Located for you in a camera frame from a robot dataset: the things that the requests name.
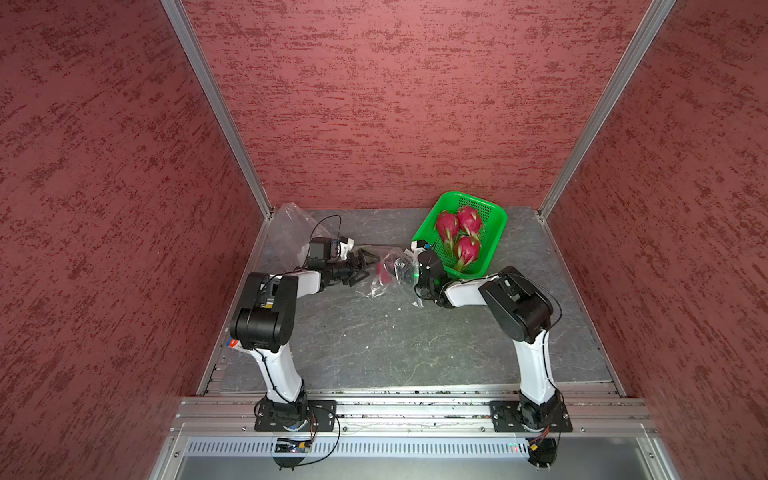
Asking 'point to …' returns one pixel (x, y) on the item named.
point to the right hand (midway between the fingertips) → (389, 269)
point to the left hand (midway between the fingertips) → (374, 269)
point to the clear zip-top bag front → (289, 234)
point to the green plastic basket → (494, 222)
